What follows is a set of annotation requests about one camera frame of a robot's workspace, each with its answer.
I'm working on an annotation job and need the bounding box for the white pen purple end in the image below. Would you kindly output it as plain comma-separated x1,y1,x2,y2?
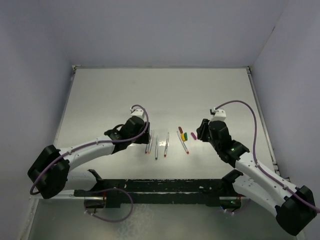
144,139,151,154

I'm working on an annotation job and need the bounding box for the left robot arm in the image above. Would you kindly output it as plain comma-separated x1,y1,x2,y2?
27,116,150,199

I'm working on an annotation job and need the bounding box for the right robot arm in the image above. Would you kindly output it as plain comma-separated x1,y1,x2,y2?
196,118,317,236

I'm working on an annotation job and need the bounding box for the white pen yellow end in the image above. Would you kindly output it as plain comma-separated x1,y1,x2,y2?
147,130,154,154

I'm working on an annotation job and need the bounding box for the white pen green end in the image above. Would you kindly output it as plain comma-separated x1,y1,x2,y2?
155,135,159,160

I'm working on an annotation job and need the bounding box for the white pen red end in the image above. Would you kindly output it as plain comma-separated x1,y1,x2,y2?
163,132,170,157

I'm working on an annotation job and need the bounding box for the white pen brown tip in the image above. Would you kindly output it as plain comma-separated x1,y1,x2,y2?
176,131,190,154

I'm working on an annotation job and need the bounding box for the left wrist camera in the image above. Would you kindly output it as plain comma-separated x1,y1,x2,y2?
130,106,145,120

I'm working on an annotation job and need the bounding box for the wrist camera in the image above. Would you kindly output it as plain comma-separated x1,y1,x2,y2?
130,106,145,120
210,108,227,122

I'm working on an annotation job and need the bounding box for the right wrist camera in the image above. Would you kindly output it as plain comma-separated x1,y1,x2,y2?
210,108,227,122

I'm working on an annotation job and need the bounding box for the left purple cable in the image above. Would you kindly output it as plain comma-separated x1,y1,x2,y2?
29,104,150,196

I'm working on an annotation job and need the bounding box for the black base frame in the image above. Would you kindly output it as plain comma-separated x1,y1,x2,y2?
74,170,242,208

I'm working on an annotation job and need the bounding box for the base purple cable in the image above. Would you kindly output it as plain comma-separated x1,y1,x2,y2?
83,187,134,223

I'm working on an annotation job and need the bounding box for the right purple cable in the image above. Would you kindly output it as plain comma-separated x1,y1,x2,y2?
214,100,320,213

